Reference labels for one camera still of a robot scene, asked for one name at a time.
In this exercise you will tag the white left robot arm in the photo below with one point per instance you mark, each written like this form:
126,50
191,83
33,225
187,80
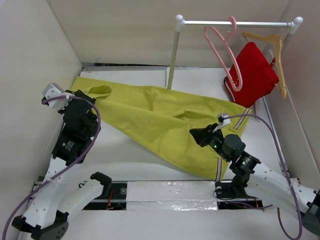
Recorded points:
44,213

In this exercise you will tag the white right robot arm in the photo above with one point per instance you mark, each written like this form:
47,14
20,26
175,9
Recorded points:
255,179

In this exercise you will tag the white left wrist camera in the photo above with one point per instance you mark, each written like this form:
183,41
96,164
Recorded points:
55,97

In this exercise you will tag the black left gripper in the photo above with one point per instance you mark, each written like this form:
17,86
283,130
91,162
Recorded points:
79,93

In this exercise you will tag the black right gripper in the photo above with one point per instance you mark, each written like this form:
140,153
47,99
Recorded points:
202,135

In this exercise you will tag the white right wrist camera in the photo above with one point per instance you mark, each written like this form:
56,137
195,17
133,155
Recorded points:
223,121

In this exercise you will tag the wooden hanger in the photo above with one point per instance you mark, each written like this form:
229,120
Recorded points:
277,44

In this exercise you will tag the red folded shorts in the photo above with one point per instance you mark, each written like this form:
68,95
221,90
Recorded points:
258,78

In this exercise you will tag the yellow-green trousers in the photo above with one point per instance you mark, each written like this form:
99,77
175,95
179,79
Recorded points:
160,120

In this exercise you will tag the white metal clothes rack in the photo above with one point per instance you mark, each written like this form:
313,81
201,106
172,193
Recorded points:
180,22

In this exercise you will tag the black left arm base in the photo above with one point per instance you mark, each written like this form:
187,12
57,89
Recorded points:
112,199

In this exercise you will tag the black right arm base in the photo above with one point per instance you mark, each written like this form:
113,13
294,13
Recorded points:
227,199

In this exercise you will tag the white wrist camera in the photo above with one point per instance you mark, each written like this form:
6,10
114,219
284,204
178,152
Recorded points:
55,97
223,121

